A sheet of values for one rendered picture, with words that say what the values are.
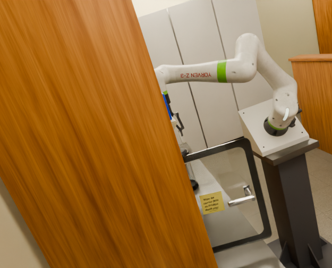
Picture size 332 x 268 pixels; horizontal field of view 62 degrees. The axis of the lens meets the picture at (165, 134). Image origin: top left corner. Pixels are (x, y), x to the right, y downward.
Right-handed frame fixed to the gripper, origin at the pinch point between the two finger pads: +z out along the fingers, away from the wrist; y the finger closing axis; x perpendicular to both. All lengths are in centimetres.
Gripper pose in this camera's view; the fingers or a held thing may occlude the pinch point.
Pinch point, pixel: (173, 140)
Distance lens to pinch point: 152.3
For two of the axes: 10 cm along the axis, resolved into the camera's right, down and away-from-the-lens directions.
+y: 9.4, -3.3, 0.6
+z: 3.0, 9.1, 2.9
